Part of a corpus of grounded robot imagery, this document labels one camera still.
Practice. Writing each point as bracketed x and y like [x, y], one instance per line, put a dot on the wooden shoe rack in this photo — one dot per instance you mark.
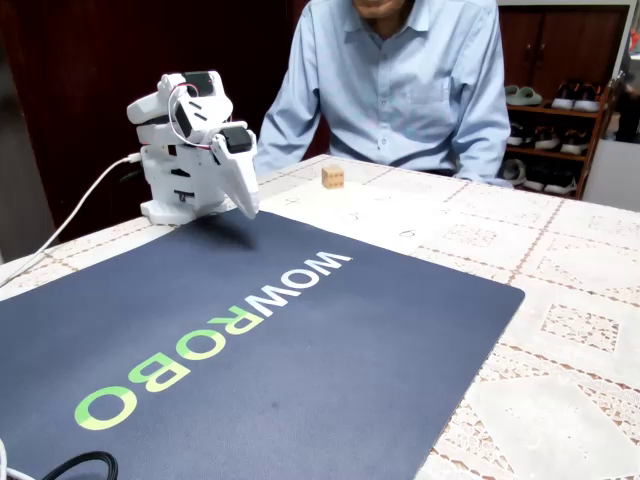
[595, 150]

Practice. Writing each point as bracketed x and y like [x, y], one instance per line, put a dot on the dark wooden cabinet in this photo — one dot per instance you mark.
[75, 75]

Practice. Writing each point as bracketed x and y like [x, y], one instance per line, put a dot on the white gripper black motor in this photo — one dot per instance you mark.
[239, 170]

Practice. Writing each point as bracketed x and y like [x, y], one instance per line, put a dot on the dark blue WOWROBO mat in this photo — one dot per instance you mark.
[300, 375]

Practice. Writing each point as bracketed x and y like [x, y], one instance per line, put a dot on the white box appliance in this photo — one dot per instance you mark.
[612, 175]

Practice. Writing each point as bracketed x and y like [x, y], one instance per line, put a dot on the brown wooden cupboard with doors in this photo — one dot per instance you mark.
[565, 45]

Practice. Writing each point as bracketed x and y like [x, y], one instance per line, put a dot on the dark bag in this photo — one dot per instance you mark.
[629, 115]

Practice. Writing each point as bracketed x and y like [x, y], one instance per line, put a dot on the grey sneaker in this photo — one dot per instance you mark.
[512, 172]

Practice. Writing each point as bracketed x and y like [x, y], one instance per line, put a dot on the person in light blue shirt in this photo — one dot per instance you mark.
[395, 85]

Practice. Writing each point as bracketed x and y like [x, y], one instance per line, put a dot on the black orange white sneaker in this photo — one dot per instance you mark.
[587, 99]
[564, 97]

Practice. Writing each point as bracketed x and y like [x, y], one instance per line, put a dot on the green slipper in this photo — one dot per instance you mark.
[531, 96]
[511, 94]

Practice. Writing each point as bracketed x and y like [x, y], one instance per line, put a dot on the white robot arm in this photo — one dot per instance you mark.
[165, 170]

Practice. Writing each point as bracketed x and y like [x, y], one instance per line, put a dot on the small wooden cube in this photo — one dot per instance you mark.
[332, 177]

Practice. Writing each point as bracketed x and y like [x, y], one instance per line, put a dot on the white lace tablecloth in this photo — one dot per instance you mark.
[575, 300]

